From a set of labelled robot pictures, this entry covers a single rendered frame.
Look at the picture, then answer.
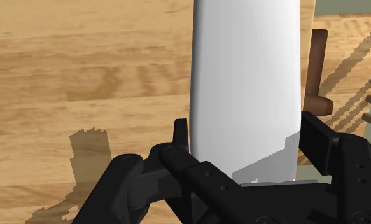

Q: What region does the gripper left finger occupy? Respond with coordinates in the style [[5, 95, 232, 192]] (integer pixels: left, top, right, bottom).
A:
[[71, 118, 255, 224]]

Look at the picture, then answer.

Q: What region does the brown wooden rod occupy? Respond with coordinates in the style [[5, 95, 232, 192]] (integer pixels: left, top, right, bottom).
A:
[[302, 29, 334, 118]]

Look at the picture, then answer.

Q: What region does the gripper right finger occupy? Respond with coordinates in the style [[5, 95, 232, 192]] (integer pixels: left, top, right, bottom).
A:
[[298, 111, 371, 224]]

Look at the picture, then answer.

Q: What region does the tall white cylinder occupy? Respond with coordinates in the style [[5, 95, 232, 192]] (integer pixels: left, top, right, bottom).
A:
[[188, 0, 302, 185]]

